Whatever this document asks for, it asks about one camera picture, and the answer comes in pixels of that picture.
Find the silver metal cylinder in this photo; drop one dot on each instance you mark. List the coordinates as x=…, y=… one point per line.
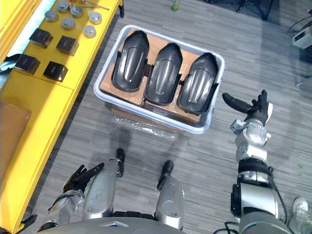
x=68, y=23
x=89, y=31
x=77, y=11
x=95, y=18
x=51, y=15
x=63, y=6

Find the black tripod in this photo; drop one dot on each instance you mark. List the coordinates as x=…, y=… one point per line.
x=256, y=7

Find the white plastic bin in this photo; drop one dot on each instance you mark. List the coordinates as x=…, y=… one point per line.
x=156, y=118

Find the green bottle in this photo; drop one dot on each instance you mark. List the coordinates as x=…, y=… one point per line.
x=175, y=5

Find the dark robot foot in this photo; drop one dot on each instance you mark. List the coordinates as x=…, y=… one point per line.
x=120, y=154
x=167, y=167

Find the dark right robot foot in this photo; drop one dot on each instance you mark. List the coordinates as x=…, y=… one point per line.
x=167, y=167

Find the silver left robot leg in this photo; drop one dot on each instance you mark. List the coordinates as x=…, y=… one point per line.
x=100, y=192

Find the silver robot leg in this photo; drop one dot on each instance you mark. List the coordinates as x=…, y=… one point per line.
x=100, y=192
x=170, y=202

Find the grey robot torso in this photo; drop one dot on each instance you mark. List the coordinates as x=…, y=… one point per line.
x=117, y=225

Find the dark left robot foot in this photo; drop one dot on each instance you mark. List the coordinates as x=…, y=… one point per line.
x=120, y=154

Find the small black box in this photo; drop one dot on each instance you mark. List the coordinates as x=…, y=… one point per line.
x=55, y=71
x=41, y=37
x=67, y=45
x=27, y=63

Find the brown cardboard bin liner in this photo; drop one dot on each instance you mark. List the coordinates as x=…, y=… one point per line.
x=107, y=84

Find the white device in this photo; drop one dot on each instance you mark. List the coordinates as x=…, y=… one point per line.
x=303, y=37

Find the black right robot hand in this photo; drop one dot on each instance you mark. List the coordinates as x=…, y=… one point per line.
x=258, y=109

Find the thin metal rod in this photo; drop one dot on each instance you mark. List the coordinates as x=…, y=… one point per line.
x=97, y=6

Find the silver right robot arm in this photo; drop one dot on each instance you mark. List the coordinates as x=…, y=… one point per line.
x=256, y=195

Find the person's foot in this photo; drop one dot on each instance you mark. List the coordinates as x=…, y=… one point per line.
x=301, y=217

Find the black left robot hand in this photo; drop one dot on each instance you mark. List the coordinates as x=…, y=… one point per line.
x=80, y=179

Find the silver right robot leg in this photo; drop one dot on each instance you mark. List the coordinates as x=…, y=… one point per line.
x=170, y=202

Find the brown cardboard board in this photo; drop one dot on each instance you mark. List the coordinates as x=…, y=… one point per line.
x=12, y=136

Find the black plastic housing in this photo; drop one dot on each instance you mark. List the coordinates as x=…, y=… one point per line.
x=162, y=73
x=130, y=63
x=198, y=83

